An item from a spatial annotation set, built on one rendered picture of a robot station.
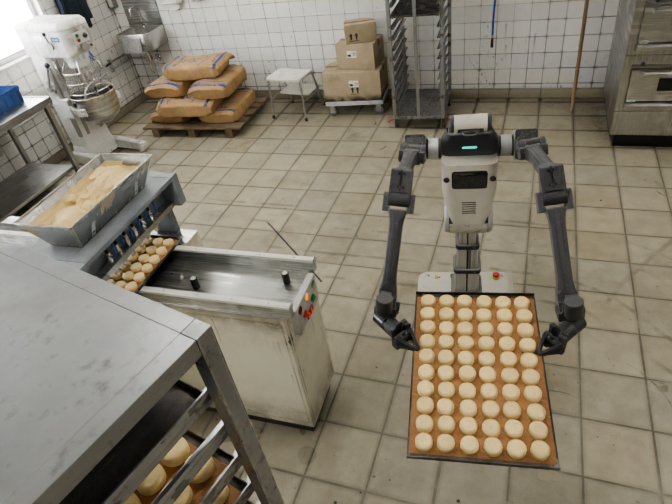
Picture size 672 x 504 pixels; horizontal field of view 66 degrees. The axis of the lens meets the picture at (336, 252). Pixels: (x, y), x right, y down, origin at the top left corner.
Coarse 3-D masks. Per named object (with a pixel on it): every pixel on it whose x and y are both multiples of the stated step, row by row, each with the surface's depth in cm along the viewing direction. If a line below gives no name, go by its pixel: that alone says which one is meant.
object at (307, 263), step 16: (0, 240) 285; (16, 240) 280; (32, 240) 276; (176, 256) 250; (192, 256) 246; (208, 256) 243; (224, 256) 240; (240, 256) 236; (256, 256) 233; (272, 256) 231; (288, 256) 230; (304, 256) 228
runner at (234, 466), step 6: (234, 462) 88; (240, 462) 89; (228, 468) 86; (234, 468) 88; (222, 474) 86; (228, 474) 87; (234, 474) 88; (222, 480) 86; (228, 480) 87; (216, 486) 85; (222, 486) 86; (210, 492) 84; (216, 492) 85; (204, 498) 83; (210, 498) 84; (216, 498) 86
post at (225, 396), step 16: (192, 336) 68; (208, 336) 70; (208, 352) 70; (208, 368) 71; (224, 368) 74; (208, 384) 75; (224, 384) 75; (224, 400) 76; (240, 400) 79; (224, 416) 80; (240, 416) 80; (240, 432) 82; (240, 448) 85; (256, 448) 87; (256, 464) 88; (256, 480) 91; (272, 480) 94; (272, 496) 95
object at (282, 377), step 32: (192, 288) 231; (224, 288) 228; (256, 288) 225; (288, 288) 222; (224, 320) 220; (256, 320) 213; (288, 320) 212; (320, 320) 250; (224, 352) 235; (256, 352) 228; (288, 352) 221; (320, 352) 253; (192, 384) 262; (256, 384) 244; (288, 384) 236; (320, 384) 257; (256, 416) 270; (288, 416) 254
